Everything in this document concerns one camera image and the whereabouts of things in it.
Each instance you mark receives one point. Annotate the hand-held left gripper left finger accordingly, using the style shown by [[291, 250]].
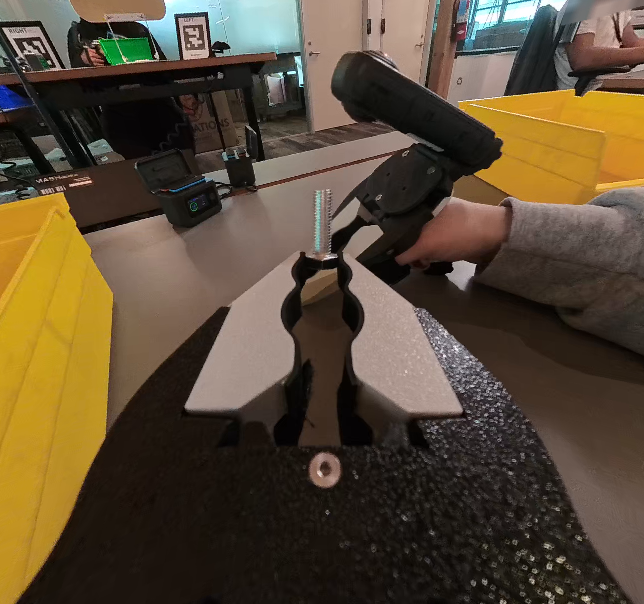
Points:
[[251, 352]]

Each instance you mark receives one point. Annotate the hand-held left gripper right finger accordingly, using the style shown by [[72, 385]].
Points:
[[397, 352]]

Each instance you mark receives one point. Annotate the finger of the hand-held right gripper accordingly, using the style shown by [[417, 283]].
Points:
[[322, 287]]

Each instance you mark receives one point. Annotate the silver bolt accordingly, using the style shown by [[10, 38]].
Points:
[[322, 221]]

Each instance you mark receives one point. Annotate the person's right forearm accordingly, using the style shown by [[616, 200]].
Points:
[[563, 262]]

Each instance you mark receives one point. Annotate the person's right hand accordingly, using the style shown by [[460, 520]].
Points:
[[463, 231]]

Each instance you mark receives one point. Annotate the white recycling bin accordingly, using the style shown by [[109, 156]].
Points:
[[478, 76]]

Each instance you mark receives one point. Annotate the small black charger box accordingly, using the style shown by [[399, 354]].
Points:
[[239, 169]]

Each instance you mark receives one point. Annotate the yellow plastic bin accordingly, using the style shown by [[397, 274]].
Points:
[[45, 362], [543, 151]]

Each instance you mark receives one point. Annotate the black battery charging case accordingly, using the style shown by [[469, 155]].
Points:
[[193, 206]]

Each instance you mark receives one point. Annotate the white door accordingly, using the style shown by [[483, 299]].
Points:
[[402, 10], [332, 20]]

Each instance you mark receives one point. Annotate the red fire extinguisher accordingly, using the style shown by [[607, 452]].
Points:
[[460, 15]]

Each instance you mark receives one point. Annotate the black office chair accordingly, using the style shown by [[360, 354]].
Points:
[[533, 50]]

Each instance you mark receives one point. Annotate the brown paper bag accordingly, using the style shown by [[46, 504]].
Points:
[[216, 126]]

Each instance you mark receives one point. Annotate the black cardboard box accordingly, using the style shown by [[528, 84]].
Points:
[[100, 201]]

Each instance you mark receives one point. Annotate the black framed tag sign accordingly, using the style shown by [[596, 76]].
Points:
[[30, 43], [193, 35]]

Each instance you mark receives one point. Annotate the green plastic bin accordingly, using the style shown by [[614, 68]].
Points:
[[126, 50]]

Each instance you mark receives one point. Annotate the wooden post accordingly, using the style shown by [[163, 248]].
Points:
[[445, 35]]

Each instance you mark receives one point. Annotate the brown desk black frame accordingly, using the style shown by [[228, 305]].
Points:
[[151, 65]]

